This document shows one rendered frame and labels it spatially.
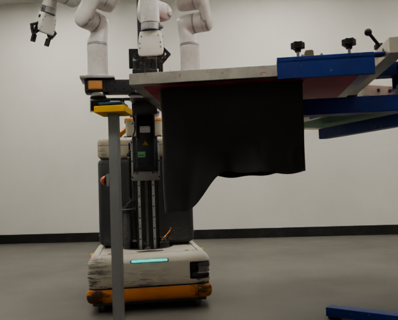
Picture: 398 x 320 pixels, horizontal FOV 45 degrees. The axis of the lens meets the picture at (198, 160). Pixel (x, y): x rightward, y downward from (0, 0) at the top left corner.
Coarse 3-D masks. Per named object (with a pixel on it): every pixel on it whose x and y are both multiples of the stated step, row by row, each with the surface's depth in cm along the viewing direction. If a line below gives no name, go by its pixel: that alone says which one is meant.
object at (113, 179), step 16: (96, 112) 193; (112, 112) 195; (128, 112) 198; (112, 128) 197; (112, 144) 196; (112, 160) 196; (112, 176) 196; (112, 192) 195; (112, 208) 195; (112, 224) 194; (112, 240) 194; (112, 256) 194; (112, 272) 193; (112, 288) 193; (112, 304) 193
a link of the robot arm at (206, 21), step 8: (176, 0) 224; (184, 0) 222; (192, 0) 221; (200, 0) 220; (208, 0) 225; (184, 8) 225; (192, 8) 224; (200, 8) 222; (208, 8) 224; (208, 16) 225; (208, 24) 226
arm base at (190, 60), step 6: (180, 48) 229; (186, 48) 227; (192, 48) 227; (198, 48) 229; (180, 54) 229; (186, 54) 226; (192, 54) 226; (198, 54) 229; (180, 60) 229; (186, 60) 226; (192, 60) 226; (198, 60) 228; (180, 66) 230; (186, 66) 226; (192, 66) 226; (198, 66) 228
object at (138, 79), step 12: (156, 72) 156; (168, 72) 155; (180, 72) 155; (192, 72) 154; (204, 72) 154; (216, 72) 154; (228, 72) 153; (240, 72) 153; (252, 72) 152; (264, 72) 152; (276, 72) 152; (132, 84) 156; (144, 84) 157; (156, 84) 158; (168, 84) 158; (144, 96) 176
